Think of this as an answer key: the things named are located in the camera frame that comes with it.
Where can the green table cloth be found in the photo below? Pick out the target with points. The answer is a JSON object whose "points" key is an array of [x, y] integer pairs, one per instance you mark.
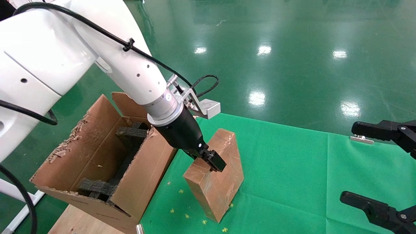
{"points": [[292, 178]]}

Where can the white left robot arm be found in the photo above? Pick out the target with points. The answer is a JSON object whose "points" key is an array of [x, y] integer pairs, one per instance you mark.
{"points": [[48, 48]]}

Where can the black foam insert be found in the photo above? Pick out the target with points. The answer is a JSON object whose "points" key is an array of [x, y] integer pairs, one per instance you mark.
{"points": [[130, 136]]}

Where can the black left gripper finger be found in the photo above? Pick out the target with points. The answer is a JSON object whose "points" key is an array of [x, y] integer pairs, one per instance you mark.
{"points": [[217, 162]]}

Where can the large open cardboard carton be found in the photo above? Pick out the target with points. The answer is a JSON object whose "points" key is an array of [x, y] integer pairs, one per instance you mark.
{"points": [[146, 175]]}

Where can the white metal tube frame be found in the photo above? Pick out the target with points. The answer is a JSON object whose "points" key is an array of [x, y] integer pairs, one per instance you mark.
{"points": [[13, 194]]}

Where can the silver metal clip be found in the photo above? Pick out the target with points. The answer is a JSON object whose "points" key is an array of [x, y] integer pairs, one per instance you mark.
{"points": [[139, 229], [361, 139]]}

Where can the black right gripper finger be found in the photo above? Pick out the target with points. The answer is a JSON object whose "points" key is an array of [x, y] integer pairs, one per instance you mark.
{"points": [[383, 130], [380, 213]]}

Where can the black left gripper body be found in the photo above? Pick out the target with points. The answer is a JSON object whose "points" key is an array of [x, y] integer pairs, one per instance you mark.
{"points": [[182, 133]]}

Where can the small brown cardboard box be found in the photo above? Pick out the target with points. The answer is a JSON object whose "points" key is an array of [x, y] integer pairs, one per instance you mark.
{"points": [[221, 188]]}

